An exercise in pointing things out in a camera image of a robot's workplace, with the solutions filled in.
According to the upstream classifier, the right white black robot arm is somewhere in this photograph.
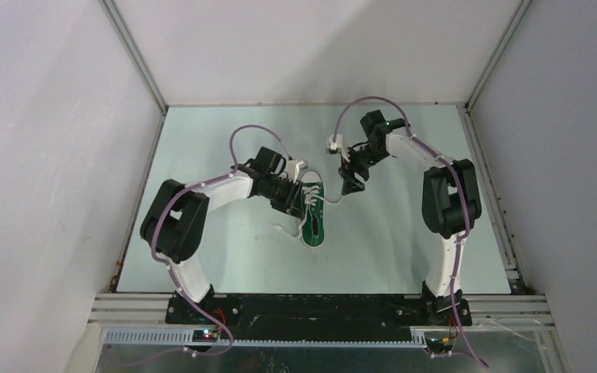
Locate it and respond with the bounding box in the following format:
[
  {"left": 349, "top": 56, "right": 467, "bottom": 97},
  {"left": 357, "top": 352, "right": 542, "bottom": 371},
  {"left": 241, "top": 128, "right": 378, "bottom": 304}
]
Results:
[{"left": 326, "top": 110, "right": 482, "bottom": 326}]

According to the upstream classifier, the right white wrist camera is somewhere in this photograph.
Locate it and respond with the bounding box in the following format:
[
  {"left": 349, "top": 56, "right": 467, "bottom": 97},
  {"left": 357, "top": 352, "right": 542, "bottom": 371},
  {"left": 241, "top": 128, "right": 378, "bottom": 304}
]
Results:
[{"left": 326, "top": 134, "right": 350, "bottom": 162}]

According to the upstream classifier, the green canvas sneaker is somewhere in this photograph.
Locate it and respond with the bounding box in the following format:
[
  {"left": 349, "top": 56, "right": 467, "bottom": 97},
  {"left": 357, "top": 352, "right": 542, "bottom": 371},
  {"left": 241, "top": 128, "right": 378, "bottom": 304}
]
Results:
[{"left": 300, "top": 170, "right": 325, "bottom": 248}]

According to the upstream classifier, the grey slotted cable duct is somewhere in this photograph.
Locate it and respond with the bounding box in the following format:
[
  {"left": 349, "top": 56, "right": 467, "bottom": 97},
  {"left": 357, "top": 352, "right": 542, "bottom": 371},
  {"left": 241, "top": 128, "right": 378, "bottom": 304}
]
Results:
[{"left": 103, "top": 327, "right": 427, "bottom": 349}]

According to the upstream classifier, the left controller board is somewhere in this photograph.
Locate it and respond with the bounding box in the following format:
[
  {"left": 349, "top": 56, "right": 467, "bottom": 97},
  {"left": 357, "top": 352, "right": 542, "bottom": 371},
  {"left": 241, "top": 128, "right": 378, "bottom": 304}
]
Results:
[{"left": 191, "top": 329, "right": 221, "bottom": 343}]

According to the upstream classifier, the controller board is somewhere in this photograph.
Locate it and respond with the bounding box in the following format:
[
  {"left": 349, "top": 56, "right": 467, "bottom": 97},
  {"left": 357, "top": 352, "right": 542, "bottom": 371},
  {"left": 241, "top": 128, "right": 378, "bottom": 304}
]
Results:
[
  {"left": 191, "top": 329, "right": 221, "bottom": 343},
  {"left": 425, "top": 337, "right": 456, "bottom": 355}
]

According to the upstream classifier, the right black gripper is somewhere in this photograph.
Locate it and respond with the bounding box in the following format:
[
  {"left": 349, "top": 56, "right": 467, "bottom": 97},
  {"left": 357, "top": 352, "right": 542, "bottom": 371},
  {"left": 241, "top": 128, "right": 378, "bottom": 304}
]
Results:
[{"left": 338, "top": 144, "right": 390, "bottom": 197}]

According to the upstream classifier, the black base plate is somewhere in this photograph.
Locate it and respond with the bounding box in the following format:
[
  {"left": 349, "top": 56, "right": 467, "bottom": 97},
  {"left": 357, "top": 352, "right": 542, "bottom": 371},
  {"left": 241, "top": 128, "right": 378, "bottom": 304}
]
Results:
[{"left": 166, "top": 293, "right": 473, "bottom": 343}]

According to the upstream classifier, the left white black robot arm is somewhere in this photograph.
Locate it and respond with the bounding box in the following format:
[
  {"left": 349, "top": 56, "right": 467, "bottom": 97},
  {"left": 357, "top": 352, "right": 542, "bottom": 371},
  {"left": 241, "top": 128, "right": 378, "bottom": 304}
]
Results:
[{"left": 140, "top": 147, "right": 307, "bottom": 324}]

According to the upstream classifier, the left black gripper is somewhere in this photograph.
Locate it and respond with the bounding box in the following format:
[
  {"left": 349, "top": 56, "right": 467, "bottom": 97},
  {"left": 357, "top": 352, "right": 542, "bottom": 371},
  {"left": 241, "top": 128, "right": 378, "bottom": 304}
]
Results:
[{"left": 261, "top": 175, "right": 304, "bottom": 219}]

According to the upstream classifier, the right controller board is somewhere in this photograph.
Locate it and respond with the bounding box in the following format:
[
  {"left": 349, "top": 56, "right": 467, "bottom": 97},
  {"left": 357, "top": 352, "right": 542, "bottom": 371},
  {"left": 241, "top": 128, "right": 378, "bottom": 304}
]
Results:
[{"left": 425, "top": 337, "right": 456, "bottom": 355}]

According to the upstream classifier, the white shoelace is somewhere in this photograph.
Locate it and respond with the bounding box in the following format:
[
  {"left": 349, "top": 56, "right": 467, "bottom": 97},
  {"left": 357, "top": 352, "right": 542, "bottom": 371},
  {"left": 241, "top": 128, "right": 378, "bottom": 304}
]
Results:
[{"left": 271, "top": 182, "right": 344, "bottom": 248}]

